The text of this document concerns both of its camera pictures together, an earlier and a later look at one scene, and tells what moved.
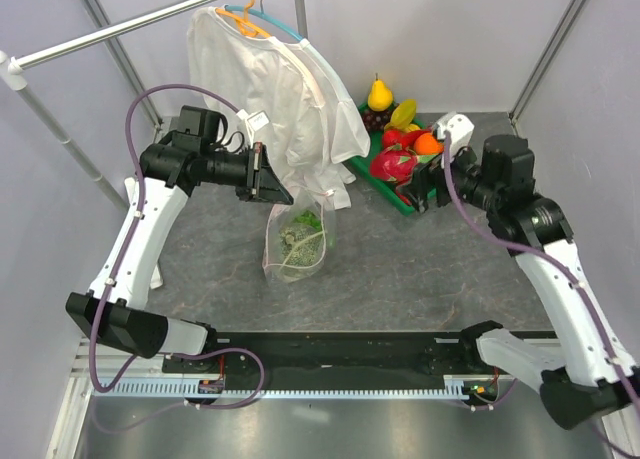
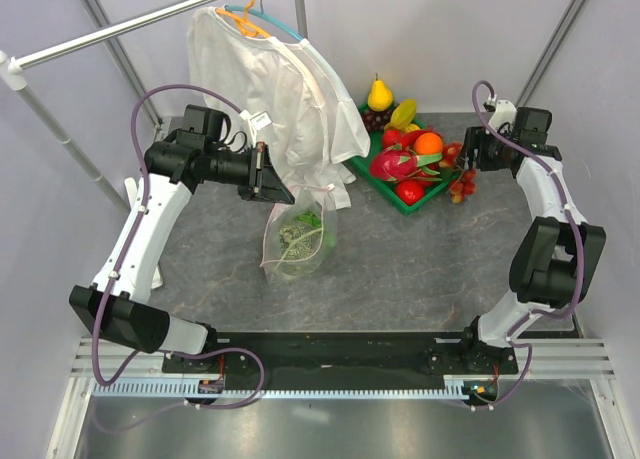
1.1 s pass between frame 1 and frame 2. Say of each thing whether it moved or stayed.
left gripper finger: stayed
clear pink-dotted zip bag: stayed
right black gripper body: moved
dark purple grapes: stayed
